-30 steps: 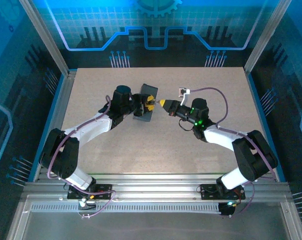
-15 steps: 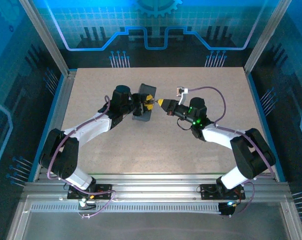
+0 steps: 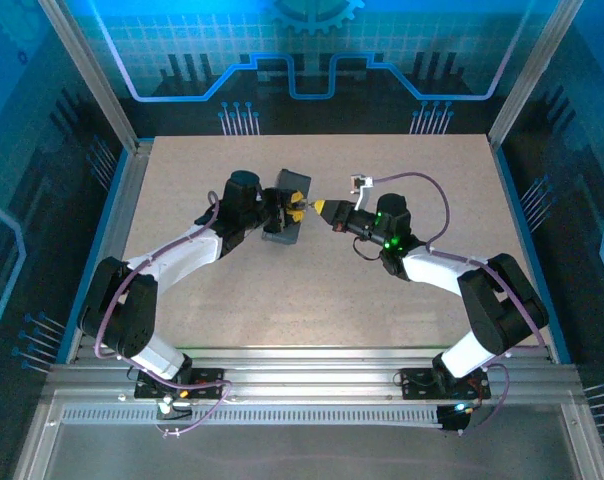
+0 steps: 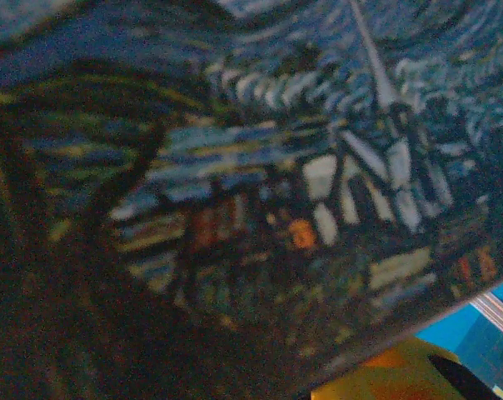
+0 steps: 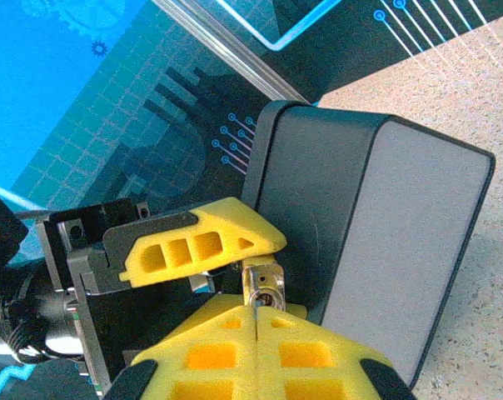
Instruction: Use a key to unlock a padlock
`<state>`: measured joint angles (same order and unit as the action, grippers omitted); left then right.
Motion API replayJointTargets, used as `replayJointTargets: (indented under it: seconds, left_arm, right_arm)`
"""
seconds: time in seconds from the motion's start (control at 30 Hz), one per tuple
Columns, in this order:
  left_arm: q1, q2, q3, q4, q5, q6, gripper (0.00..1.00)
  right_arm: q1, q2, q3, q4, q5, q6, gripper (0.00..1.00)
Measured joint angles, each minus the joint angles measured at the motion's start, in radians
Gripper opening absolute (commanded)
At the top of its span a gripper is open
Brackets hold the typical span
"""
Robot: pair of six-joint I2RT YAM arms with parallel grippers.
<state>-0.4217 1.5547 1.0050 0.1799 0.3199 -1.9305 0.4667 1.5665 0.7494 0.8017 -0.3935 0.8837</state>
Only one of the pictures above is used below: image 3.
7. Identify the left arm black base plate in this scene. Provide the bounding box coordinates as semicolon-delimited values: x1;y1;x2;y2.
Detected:
134;367;233;401

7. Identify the thin black cable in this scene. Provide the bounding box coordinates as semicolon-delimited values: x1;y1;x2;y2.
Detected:
352;235;384;262

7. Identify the grey slotted cable duct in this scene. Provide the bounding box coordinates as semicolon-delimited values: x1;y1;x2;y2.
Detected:
61;407;443;427

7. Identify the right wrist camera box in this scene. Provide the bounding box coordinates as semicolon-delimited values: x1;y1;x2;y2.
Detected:
349;173;376;211

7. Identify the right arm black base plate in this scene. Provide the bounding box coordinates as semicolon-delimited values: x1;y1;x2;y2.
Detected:
396;367;492;401

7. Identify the black controller box with LED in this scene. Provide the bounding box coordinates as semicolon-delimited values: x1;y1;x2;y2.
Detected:
435;402;472;435

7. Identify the aluminium table side rail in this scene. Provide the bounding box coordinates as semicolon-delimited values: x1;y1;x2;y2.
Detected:
64;139;156;364

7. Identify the aluminium frame post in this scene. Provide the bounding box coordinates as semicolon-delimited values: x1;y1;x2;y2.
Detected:
36;0;141;154
486;0;586;149

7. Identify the dark box with swirl print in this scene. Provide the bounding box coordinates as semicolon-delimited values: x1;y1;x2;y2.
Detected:
260;168;312;246

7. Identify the aluminium frame cross rail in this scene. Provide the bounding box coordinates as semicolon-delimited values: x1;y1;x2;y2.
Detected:
46;347;583;399

